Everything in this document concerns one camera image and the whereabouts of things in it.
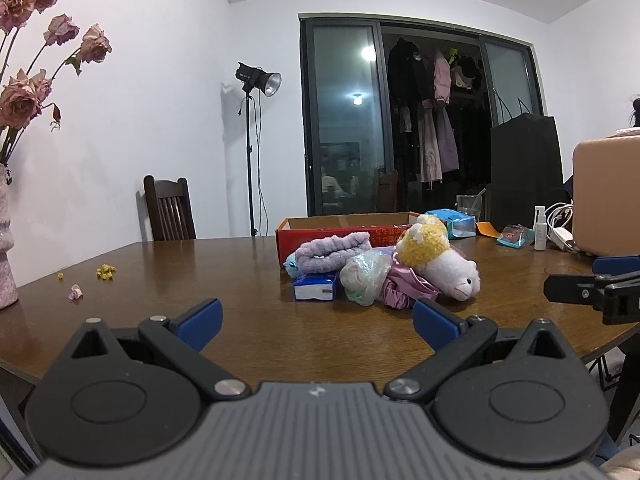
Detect pink satin cloth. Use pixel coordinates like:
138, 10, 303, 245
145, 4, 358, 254
380, 255, 440, 310

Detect white and yellow plush sheep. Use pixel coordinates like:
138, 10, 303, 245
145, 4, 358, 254
396, 214, 480, 302

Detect translucent bag of soft items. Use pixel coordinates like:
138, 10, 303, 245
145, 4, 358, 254
340, 249, 393, 307

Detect light blue plush toy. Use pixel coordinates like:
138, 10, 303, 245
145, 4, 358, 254
283, 252, 302, 280

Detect blue tissue pack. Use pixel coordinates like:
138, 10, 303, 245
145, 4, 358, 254
293, 272, 340, 301

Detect lavender fluffy headband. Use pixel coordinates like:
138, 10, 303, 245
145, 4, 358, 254
294, 232, 372, 274

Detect white spray bottle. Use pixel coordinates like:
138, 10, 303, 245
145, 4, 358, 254
534, 206, 548, 252

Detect yellow flower petals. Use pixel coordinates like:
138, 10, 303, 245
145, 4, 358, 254
55, 263, 117, 282

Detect teal snack packet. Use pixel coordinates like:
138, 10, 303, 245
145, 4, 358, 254
497, 224, 535, 249

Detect fallen pink petal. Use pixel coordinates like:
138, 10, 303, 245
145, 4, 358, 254
68, 284, 84, 301

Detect blue wet wipes pack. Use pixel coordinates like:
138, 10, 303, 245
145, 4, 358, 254
428, 208, 476, 240

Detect orange envelope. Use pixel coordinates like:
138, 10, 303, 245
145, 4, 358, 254
476, 221, 500, 240

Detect pink suitcase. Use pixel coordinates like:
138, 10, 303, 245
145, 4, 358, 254
573, 129, 639, 257

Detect dark wooden chair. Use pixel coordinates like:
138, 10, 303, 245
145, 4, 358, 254
143, 174, 196, 242

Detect red cardboard box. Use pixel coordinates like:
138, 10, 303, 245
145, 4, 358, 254
276, 212, 419, 266

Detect clear glass cup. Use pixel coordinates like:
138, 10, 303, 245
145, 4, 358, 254
456, 194, 484, 220

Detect black paper bag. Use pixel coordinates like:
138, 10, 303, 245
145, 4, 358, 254
489, 113, 567, 232

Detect pink textured vase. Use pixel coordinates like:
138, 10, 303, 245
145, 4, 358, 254
0, 165, 18, 309

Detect person with dark hair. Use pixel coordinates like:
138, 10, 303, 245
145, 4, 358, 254
610, 96, 640, 138

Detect hanging clothes rack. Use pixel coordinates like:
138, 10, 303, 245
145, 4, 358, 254
383, 29, 491, 193

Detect studio light on stand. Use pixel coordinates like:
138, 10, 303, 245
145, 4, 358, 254
235, 62, 282, 237

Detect dried pink roses bouquet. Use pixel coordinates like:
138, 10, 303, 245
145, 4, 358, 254
1, 0, 113, 167

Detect white charger with cables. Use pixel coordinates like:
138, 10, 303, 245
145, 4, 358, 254
544, 203, 579, 252

